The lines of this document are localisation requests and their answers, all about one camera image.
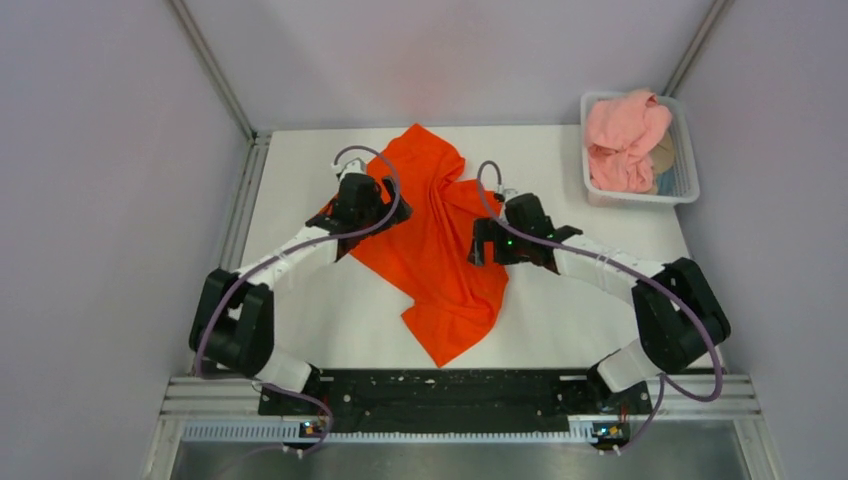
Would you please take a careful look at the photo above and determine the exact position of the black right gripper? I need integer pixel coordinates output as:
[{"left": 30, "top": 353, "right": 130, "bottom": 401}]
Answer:
[{"left": 468, "top": 217, "right": 531, "bottom": 266}]

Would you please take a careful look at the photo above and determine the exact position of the orange t-shirt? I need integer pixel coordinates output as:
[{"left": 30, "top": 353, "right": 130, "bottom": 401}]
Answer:
[{"left": 352, "top": 124, "right": 509, "bottom": 367}]

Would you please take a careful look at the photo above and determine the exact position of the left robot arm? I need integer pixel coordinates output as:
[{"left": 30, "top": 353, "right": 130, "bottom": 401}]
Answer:
[{"left": 189, "top": 173, "right": 412, "bottom": 414}]

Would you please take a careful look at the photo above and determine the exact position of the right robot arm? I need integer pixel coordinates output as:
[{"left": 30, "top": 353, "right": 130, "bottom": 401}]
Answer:
[{"left": 468, "top": 193, "right": 731, "bottom": 412}]

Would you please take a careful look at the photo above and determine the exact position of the pink t-shirt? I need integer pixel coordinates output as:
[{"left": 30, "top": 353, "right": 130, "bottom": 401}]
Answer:
[{"left": 584, "top": 90, "right": 673, "bottom": 194}]

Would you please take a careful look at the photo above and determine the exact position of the blue garment in basket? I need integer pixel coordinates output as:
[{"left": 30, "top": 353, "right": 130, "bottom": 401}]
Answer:
[{"left": 655, "top": 169, "right": 676, "bottom": 197}]

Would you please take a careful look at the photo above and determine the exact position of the beige garment in basket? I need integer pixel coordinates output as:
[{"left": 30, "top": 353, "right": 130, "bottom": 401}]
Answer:
[{"left": 649, "top": 131, "right": 676, "bottom": 176}]

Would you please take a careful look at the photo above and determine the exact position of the white plastic basket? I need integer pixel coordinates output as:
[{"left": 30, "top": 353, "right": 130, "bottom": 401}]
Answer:
[{"left": 580, "top": 92, "right": 700, "bottom": 206}]

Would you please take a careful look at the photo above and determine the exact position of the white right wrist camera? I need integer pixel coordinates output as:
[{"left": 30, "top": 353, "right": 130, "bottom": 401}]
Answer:
[{"left": 494, "top": 188, "right": 520, "bottom": 204}]

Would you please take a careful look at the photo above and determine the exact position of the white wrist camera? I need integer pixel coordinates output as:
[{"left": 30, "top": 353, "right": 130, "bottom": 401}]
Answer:
[
  {"left": 494, "top": 188, "right": 520, "bottom": 204},
  {"left": 331, "top": 157, "right": 367, "bottom": 182}
]

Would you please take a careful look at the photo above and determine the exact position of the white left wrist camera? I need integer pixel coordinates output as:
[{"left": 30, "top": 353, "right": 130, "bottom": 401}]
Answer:
[{"left": 331, "top": 157, "right": 367, "bottom": 182}]

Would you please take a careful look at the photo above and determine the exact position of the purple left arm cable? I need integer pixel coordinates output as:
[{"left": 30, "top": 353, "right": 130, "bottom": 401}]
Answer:
[{"left": 193, "top": 145, "right": 403, "bottom": 458}]

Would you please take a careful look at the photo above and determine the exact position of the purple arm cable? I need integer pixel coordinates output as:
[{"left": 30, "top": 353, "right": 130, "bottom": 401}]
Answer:
[
  {"left": 193, "top": 145, "right": 403, "bottom": 458},
  {"left": 476, "top": 160, "right": 725, "bottom": 456}
]

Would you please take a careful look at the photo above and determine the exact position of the aluminium frame rail left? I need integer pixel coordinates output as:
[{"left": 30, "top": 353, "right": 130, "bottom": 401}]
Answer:
[{"left": 219, "top": 131, "right": 272, "bottom": 270}]

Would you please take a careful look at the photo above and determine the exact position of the aluminium frame rail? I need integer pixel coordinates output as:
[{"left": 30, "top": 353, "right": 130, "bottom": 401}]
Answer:
[
  {"left": 142, "top": 375, "right": 785, "bottom": 479},
  {"left": 219, "top": 131, "right": 272, "bottom": 270}
]

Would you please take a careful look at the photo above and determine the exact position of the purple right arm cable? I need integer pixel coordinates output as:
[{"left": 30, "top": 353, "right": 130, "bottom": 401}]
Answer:
[{"left": 476, "top": 160, "right": 725, "bottom": 456}]

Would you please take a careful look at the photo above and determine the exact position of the aluminium frame rail front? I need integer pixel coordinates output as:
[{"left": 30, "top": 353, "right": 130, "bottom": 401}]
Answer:
[{"left": 142, "top": 375, "right": 785, "bottom": 479}]

